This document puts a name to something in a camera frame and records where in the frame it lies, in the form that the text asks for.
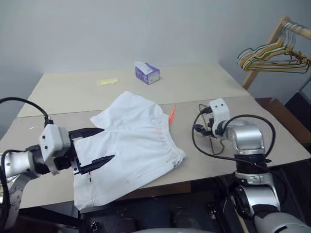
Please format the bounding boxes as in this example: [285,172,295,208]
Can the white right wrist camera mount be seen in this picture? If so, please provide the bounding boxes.
[208,98,231,139]

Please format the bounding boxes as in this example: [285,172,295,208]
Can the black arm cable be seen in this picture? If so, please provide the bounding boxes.
[0,97,54,230]
[191,115,277,168]

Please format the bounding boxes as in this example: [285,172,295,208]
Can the dark rounded shape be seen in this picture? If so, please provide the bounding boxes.
[171,207,192,228]

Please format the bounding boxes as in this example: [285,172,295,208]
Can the dark brown side table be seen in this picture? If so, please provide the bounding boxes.
[255,97,311,168]

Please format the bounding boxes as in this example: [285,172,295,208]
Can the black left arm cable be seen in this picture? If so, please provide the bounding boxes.
[0,97,54,230]

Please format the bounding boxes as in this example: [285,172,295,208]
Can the white shorts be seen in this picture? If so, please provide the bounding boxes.
[72,91,187,211]

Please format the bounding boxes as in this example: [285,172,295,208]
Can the yellow plastic packet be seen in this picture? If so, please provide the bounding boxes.
[96,78,119,86]

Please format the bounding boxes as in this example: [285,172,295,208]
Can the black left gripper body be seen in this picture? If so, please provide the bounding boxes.
[53,132,85,176]

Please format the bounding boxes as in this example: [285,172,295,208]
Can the purple tissue box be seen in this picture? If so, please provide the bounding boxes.
[135,61,160,85]

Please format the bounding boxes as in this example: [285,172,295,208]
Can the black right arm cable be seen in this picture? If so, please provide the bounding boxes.
[191,115,277,168]

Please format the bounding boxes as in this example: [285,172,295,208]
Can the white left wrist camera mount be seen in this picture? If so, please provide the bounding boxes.
[39,124,73,176]

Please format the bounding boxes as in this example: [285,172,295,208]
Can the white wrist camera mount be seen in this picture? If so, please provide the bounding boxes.
[39,124,73,176]
[208,98,231,139]

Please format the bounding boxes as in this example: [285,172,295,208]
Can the black box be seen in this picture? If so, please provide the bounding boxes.
[284,91,311,118]

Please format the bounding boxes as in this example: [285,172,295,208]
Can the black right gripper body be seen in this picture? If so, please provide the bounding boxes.
[206,116,218,138]

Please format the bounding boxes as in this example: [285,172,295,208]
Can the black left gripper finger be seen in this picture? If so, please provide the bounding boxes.
[69,128,105,141]
[79,155,115,175]

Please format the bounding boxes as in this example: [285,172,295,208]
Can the yellow wire hanger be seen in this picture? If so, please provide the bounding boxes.
[239,29,311,72]

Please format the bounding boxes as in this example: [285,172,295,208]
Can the wooden clothes rack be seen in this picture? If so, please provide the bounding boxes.
[242,16,311,89]

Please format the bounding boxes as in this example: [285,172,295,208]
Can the black table frame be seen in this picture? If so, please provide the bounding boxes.
[19,179,243,233]

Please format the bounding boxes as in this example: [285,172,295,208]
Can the orange wire hanger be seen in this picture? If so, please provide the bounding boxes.
[245,26,311,73]

